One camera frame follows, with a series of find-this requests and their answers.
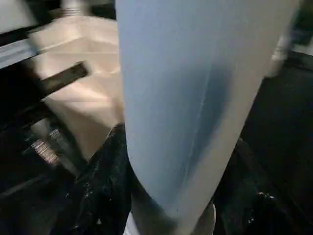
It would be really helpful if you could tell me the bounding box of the white plastic table leg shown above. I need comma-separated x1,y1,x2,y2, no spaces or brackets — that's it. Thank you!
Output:
61,0,84,17
114,0,302,235
265,34,296,79

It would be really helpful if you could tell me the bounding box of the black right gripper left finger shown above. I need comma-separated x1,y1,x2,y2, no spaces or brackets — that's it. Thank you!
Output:
61,122,134,235

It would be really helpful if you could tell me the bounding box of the black plastic mat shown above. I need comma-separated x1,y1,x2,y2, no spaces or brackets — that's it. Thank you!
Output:
0,0,313,235

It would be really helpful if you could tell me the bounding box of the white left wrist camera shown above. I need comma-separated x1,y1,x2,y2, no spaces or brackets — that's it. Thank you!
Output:
0,0,42,71

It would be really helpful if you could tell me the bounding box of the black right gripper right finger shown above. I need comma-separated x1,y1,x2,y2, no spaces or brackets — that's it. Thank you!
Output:
211,137,313,235

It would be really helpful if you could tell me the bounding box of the white plastic table top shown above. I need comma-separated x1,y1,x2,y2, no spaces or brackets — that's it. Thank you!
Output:
28,14,218,235

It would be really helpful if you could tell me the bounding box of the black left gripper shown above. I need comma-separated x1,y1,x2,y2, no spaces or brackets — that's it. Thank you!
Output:
0,61,89,172

